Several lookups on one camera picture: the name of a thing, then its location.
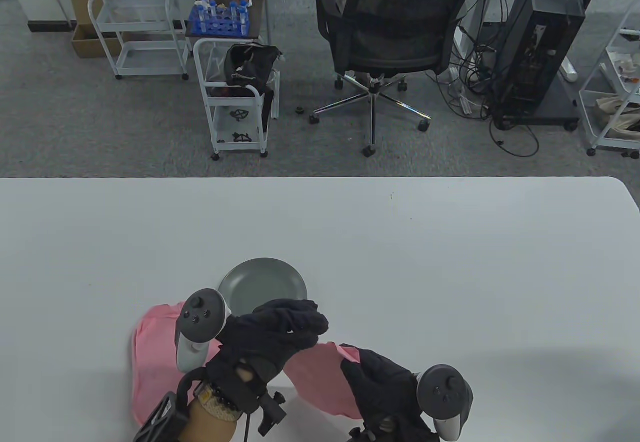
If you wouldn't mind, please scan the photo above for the dark rolling computer stand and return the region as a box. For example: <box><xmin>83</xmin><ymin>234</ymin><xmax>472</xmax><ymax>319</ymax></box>
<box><xmin>492</xmin><ymin>80</ymin><xmax>581</xmax><ymax>131</ymax></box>

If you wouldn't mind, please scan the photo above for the person's right hand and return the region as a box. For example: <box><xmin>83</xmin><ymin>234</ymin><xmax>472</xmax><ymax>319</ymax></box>
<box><xmin>340</xmin><ymin>348</ymin><xmax>442</xmax><ymax>442</ymax></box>

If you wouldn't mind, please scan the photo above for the white power strip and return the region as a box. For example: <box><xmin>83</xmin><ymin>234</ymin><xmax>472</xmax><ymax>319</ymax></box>
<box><xmin>446</xmin><ymin>66</ymin><xmax>475</xmax><ymax>116</ymax></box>

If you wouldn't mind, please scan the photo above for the grey round plate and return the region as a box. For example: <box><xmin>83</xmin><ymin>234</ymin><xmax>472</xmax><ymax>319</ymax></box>
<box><xmin>216</xmin><ymin>257</ymin><xmax>309</xmax><ymax>319</ymax></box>

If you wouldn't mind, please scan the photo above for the black and white right controller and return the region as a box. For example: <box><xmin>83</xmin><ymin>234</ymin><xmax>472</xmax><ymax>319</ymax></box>
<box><xmin>416</xmin><ymin>365</ymin><xmax>474</xmax><ymax>440</ymax></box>

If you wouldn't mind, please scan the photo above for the person's left forearm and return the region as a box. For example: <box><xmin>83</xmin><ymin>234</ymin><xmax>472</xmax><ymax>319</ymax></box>
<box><xmin>177</xmin><ymin>402</ymin><xmax>240</xmax><ymax>442</ymax></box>

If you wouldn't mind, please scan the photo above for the pink paper stack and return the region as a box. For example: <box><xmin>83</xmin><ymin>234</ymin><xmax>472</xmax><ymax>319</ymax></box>
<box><xmin>131</xmin><ymin>303</ymin><xmax>224</xmax><ymax>425</ymax></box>
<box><xmin>283</xmin><ymin>341</ymin><xmax>365</xmax><ymax>420</ymax></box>

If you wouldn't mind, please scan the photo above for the blue test tube rack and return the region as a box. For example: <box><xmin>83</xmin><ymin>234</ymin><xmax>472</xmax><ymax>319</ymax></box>
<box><xmin>187</xmin><ymin>2</ymin><xmax>251</xmax><ymax>37</ymax></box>

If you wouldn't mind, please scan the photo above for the black mesh office chair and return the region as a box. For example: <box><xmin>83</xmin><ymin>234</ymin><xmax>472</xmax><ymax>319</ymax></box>
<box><xmin>308</xmin><ymin>0</ymin><xmax>493</xmax><ymax>157</ymax></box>

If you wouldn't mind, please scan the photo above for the beige cloth bag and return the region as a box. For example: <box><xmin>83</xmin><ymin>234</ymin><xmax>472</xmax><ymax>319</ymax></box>
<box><xmin>595</xmin><ymin>96</ymin><xmax>640</xmax><ymax>132</ymax></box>

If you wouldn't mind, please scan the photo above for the black computer tower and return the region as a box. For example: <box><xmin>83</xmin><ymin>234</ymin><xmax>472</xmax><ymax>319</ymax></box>
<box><xmin>492</xmin><ymin>0</ymin><xmax>586</xmax><ymax>118</ymax></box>

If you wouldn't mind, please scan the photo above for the empty white rolling cart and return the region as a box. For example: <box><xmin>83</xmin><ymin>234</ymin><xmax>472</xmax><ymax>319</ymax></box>
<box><xmin>87</xmin><ymin>0</ymin><xmax>191</xmax><ymax>81</ymax></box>

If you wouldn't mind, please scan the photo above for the black and white left controller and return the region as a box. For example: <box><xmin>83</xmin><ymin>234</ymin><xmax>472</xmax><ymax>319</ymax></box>
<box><xmin>175</xmin><ymin>288</ymin><xmax>232</xmax><ymax>372</ymax></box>

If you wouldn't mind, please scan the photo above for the black left wrist pack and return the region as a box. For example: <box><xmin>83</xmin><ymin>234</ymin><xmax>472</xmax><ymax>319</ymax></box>
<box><xmin>132</xmin><ymin>391</ymin><xmax>192</xmax><ymax>442</ymax></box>

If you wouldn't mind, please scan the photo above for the black and white controller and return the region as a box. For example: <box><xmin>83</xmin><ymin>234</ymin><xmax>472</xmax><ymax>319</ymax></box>
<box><xmin>416</xmin><ymin>365</ymin><xmax>474</xmax><ymax>440</ymax></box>
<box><xmin>175</xmin><ymin>288</ymin><xmax>232</xmax><ymax>372</ymax></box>

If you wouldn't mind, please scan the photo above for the black bag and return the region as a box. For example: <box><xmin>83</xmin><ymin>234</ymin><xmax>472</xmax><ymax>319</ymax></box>
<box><xmin>223</xmin><ymin>43</ymin><xmax>284</xmax><ymax>99</ymax></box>

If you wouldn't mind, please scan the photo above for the tangle of black cables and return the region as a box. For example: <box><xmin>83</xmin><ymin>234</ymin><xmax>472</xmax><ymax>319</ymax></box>
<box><xmin>430</xmin><ymin>0</ymin><xmax>541</xmax><ymax>158</ymax></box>

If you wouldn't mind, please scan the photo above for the white rolling cart with clutter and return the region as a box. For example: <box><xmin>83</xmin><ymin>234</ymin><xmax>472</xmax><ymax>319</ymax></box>
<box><xmin>578</xmin><ymin>0</ymin><xmax>640</xmax><ymax>158</ymax></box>

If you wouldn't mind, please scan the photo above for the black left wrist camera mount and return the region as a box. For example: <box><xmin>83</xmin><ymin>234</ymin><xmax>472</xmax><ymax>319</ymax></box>
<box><xmin>256</xmin><ymin>389</ymin><xmax>289</xmax><ymax>438</ymax></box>

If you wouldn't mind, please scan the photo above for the person's left hand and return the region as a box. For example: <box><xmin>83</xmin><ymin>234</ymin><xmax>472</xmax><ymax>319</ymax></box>
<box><xmin>204</xmin><ymin>298</ymin><xmax>330</xmax><ymax>411</ymax></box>

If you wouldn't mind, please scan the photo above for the group of blue-capped test tubes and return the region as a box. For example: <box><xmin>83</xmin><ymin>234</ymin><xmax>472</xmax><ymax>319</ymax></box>
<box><xmin>192</xmin><ymin>0</ymin><xmax>251</xmax><ymax>25</ymax></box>

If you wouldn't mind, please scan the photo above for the dark brown side table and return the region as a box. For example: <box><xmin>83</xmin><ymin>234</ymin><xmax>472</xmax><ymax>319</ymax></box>
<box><xmin>185</xmin><ymin>0</ymin><xmax>271</xmax><ymax>45</ymax></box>

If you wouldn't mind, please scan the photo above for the white rolling cart with bag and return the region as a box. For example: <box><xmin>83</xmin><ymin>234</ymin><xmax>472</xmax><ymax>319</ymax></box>
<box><xmin>192</xmin><ymin>37</ymin><xmax>281</xmax><ymax>161</ymax></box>

